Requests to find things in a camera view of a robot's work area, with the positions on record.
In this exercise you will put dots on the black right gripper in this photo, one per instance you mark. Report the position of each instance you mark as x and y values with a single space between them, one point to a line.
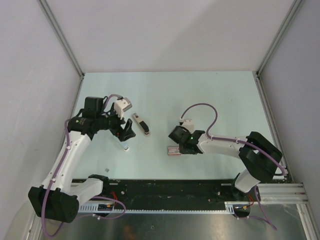
182 150

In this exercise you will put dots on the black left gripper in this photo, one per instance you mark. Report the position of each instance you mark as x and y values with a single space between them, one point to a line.
124 134

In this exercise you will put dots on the beige black stapler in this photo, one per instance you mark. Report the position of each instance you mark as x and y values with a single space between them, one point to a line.
141 124

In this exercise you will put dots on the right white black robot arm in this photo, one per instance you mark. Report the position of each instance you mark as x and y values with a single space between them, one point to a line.
259 156

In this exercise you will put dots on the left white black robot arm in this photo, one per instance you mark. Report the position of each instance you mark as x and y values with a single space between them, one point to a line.
54 199

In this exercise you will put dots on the light blue stapler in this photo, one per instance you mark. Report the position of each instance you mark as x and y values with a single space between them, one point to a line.
123 144

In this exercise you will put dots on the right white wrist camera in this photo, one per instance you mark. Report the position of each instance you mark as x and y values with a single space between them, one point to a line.
187 124

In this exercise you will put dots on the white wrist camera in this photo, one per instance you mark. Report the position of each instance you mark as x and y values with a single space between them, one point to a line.
121 106
187 124

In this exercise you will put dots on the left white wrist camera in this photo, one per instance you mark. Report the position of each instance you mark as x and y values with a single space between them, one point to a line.
121 106

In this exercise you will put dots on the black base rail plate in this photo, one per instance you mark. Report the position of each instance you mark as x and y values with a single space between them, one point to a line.
175 195

